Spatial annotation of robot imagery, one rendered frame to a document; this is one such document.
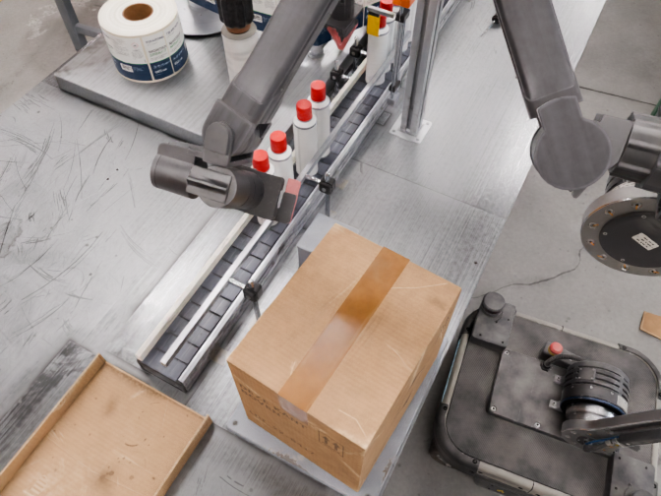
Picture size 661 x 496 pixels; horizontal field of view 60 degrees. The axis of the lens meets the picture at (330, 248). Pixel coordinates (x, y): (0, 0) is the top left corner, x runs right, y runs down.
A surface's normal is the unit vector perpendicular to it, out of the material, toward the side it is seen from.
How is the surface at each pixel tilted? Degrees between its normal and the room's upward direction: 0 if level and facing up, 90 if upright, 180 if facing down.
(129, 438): 0
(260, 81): 43
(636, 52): 0
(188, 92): 0
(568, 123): 51
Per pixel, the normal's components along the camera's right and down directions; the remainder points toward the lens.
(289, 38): -0.24, 0.27
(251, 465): 0.00, -0.56
